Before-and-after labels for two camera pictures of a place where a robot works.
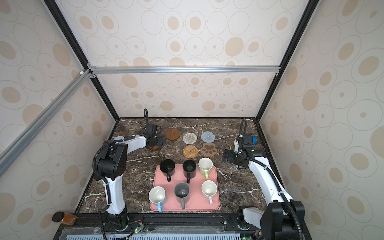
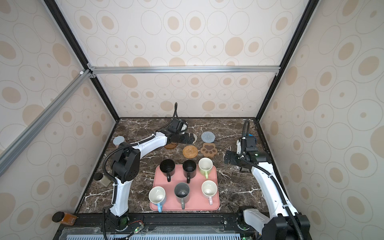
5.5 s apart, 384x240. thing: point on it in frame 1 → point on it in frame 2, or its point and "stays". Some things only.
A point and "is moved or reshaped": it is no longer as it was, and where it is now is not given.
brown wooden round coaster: (155, 148) is moved or reshaped
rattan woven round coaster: (190, 151) stays
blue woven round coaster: (208, 137) stays
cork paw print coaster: (209, 150) stays
